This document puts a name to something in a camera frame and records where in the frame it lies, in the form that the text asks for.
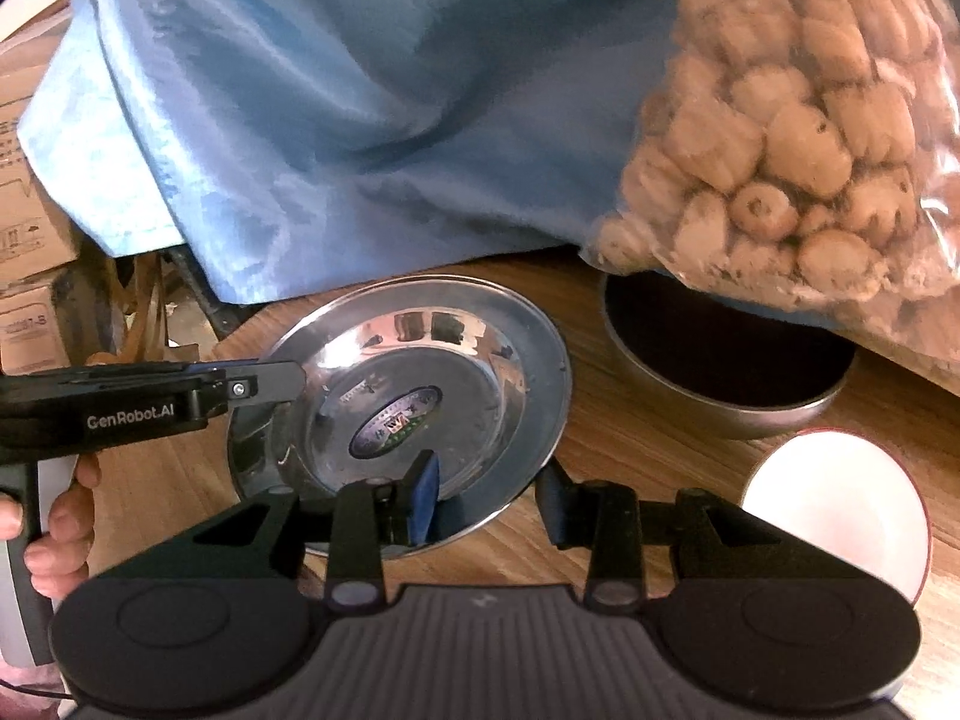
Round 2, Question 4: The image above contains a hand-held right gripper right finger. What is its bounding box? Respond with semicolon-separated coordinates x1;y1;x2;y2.
534;457;785;610

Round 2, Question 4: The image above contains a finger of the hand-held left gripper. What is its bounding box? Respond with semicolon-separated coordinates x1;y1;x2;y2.
201;358;308;421

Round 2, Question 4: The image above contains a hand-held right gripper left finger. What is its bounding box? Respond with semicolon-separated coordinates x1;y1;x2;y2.
193;450;443;610

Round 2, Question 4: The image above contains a stainless steel plate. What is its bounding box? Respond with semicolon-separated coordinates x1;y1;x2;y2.
227;279;572;557

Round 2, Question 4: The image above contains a stainless steel bowl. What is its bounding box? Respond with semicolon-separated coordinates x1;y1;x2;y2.
600;270;857;442

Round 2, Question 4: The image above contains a white bowl with red rim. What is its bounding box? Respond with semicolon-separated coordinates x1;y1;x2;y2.
739;427;932;608

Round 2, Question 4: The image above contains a person's left hand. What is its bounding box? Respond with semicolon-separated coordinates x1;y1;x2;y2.
0;456;102;602

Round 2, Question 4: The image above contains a wooden desk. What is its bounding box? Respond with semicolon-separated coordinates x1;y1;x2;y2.
75;251;960;720

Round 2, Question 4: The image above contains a wooden chair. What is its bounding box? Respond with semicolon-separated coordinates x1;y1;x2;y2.
86;247;226;368

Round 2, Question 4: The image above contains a cardboard box with white label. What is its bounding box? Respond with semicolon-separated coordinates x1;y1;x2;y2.
0;281;80;376

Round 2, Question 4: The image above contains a large printed cardboard box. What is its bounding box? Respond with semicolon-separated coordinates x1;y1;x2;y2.
0;37;85;265

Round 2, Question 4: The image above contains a light blue cloth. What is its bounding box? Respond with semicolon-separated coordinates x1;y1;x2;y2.
16;0;852;332

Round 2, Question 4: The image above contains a clear bag of snacks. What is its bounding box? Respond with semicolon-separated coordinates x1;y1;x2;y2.
581;0;960;387

